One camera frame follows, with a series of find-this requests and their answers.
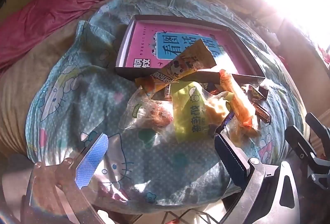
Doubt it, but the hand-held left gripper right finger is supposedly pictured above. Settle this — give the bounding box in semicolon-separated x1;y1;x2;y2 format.
214;134;303;224

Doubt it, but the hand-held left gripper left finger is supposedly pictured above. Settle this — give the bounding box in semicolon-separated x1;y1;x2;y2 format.
28;133;109;224

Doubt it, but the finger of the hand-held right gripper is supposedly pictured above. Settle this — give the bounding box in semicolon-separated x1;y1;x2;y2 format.
284;124;330;190
305;113;330;155

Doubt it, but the blue cookie packet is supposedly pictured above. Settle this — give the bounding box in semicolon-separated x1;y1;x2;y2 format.
215;113;236;134

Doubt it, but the brown chocolate bar packet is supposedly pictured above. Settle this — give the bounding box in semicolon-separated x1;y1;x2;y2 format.
251;101;272;124

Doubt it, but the orange yellow snack packet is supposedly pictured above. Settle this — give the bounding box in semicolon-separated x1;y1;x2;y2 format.
219;69;259;137

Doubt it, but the green clear pastry packet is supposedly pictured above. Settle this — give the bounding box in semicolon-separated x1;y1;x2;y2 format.
170;81;234;143

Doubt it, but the clear packet with red snack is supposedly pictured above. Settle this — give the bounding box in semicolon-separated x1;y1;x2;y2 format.
119;86;178;142

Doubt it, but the long yellow snack packet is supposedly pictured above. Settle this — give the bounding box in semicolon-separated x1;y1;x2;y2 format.
134;39;217;93

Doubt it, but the dark shallow cardboard tray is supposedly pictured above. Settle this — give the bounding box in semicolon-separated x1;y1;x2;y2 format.
115;15;266;85

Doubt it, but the teal cartoon printed blanket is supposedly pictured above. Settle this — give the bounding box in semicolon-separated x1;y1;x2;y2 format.
26;0;307;211

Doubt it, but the dark brown snack packet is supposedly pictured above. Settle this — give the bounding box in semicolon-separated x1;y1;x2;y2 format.
159;84;174;100

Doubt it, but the pink blue book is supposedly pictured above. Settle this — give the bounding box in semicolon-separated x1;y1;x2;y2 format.
125;20;258;77

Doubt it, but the pink pillow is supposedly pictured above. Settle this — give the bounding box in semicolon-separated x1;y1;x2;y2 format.
0;0;128;70

